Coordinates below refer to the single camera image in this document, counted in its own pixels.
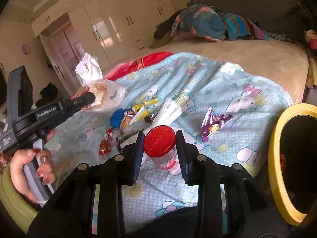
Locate white tissue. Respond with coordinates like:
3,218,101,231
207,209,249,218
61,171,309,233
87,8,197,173
151,97,184,130

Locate person's left forearm green sleeve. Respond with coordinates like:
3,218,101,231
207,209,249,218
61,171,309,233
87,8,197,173
0,163,39,230

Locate grey headboard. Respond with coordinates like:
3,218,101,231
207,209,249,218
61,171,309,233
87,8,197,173
196,0,306,33

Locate yellow rimmed black round object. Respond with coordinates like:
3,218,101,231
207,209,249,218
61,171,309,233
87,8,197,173
268,103,317,226

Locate yellow snack wrapper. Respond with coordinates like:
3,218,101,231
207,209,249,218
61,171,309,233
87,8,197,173
127,97,159,127

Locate orange snack wrapper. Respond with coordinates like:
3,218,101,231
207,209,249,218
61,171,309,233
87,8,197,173
120,110,135,132

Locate pink door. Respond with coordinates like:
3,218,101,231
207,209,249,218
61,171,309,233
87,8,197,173
49,27,78,95

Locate dark green wrapper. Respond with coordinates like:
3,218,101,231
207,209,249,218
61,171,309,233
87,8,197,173
116,130,139,154

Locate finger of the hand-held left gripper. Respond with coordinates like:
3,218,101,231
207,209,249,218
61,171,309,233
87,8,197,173
71,92,96,111

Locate red candy wrapper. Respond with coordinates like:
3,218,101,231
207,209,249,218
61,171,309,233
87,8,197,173
98,127,115,156

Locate dark olive cloth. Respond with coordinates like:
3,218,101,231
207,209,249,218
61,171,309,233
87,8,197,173
151,17,179,49

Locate blue wrapper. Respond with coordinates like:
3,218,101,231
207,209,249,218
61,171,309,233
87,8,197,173
110,108,127,127

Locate white paper bag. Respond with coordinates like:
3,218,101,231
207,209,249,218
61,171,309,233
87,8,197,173
75,53,103,88

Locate white plastic bag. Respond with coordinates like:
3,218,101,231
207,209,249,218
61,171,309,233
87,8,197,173
85,79,128,112

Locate black bag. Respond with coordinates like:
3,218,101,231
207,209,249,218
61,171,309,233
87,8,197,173
35,83,59,107

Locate clear cup with red lid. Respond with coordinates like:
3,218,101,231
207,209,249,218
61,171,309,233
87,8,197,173
143,126,178,171

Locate cream glossy wardrobe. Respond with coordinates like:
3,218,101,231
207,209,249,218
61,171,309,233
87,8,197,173
31,0,175,68

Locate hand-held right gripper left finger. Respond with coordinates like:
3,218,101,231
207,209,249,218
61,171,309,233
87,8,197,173
27,131,146,238

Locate blue patterned quilt bundle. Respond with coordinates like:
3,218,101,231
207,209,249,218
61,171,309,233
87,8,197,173
169,0,271,42

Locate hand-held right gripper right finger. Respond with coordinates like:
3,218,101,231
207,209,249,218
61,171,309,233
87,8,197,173
175,130,291,238

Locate person's left hand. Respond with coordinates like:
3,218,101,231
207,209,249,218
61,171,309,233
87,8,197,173
9,129,57,203

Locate beige bed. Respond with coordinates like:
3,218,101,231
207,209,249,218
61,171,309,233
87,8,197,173
103,37,310,179

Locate mixed clothes heap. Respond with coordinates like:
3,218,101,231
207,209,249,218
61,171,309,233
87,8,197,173
304,28,317,90

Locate light blue printed blanket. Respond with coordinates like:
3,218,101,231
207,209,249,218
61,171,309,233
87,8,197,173
48,52,295,238

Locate purple foil wrapper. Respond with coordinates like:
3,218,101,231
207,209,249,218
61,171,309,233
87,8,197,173
200,107,234,143

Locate person's dark teal pants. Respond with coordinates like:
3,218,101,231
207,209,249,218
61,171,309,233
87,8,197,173
123,204,201,238

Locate red blanket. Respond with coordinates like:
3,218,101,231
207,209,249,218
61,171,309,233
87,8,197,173
102,51,174,81

